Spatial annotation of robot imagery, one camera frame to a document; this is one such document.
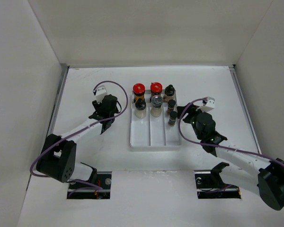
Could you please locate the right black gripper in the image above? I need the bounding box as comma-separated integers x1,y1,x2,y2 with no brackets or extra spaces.
177,102,209,140

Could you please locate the black-cap red-label spice bottle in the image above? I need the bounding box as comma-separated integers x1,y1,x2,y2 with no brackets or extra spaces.
168,111,178,127

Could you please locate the black-top white powder jar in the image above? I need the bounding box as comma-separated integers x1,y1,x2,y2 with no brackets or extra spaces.
134,98,146,119

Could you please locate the black-cap pepper spice bottle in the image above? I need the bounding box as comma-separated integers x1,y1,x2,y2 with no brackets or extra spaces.
167,99,176,114

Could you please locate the red-lid sauce jar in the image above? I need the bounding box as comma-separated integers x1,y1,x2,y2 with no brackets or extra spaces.
150,82,163,97
133,83,145,102

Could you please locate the black-top clear dispenser jar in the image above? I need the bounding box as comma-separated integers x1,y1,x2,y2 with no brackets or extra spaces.
163,84,175,103

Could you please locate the grey-lid white powder shaker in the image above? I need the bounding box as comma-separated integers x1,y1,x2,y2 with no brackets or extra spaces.
151,95,163,117

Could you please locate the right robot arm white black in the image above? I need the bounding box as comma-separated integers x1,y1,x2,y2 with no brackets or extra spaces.
177,104,284,210

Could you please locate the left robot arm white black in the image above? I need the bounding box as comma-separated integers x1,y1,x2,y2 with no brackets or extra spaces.
32,95,122,189

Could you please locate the white divided organizer tray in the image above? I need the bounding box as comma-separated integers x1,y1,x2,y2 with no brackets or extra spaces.
130,89,181,151

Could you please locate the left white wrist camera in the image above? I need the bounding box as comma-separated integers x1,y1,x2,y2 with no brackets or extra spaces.
93,85,107,104

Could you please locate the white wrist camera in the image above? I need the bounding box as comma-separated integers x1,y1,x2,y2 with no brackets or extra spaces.
197,96,215,113
93,85,107,104

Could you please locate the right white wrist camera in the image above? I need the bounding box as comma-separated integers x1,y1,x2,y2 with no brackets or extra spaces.
197,96,215,113

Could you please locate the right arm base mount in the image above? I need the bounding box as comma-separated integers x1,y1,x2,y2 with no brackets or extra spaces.
195,162,241,199

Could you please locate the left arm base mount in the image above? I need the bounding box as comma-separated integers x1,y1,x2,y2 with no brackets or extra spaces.
67,172,112,200

